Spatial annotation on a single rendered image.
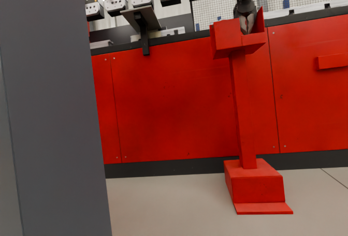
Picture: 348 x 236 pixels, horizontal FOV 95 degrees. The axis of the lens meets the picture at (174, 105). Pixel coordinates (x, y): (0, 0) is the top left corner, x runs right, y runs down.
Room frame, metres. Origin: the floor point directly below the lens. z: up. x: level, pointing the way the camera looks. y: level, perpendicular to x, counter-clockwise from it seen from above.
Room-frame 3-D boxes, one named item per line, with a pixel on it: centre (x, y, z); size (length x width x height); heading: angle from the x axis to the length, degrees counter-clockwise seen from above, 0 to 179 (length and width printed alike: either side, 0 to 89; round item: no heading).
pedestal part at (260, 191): (0.72, -0.31, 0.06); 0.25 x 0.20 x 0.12; 172
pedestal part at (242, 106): (0.75, -0.32, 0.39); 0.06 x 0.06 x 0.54; 82
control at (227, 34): (0.75, -0.32, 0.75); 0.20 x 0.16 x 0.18; 82
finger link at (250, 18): (0.74, -0.38, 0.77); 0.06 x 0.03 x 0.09; 172
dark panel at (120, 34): (1.70, 0.28, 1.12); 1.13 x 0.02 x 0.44; 82
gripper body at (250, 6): (0.74, -0.37, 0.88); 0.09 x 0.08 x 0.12; 172
